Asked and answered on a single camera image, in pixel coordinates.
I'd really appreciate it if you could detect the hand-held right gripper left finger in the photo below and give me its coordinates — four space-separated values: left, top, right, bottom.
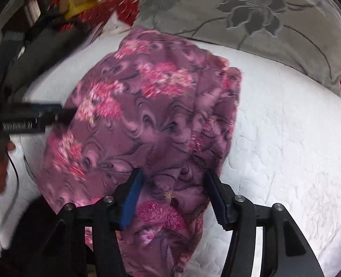
36 167 144 277

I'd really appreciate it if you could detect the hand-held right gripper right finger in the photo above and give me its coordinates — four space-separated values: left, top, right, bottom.
203 170 326 277

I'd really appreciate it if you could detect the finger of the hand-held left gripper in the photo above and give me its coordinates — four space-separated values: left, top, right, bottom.
23 102 77 135

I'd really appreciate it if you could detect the purple floral garment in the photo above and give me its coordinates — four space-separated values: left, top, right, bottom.
33 26 243 277

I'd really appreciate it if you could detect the dark grey cloth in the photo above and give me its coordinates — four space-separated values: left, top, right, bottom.
10 24 90 94

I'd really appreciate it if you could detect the white quilted bed cover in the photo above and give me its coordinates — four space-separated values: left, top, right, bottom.
0 14 341 277

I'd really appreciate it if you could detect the yellow packet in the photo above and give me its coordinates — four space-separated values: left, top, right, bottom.
63 0 99 19

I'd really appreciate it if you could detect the red printed blanket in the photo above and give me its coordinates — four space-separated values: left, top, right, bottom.
58 0 144 33

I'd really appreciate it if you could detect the grey floral pillow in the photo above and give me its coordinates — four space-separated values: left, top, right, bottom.
136 0 341 97

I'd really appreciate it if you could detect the black cable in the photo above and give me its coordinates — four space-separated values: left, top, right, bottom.
0 149 18 207

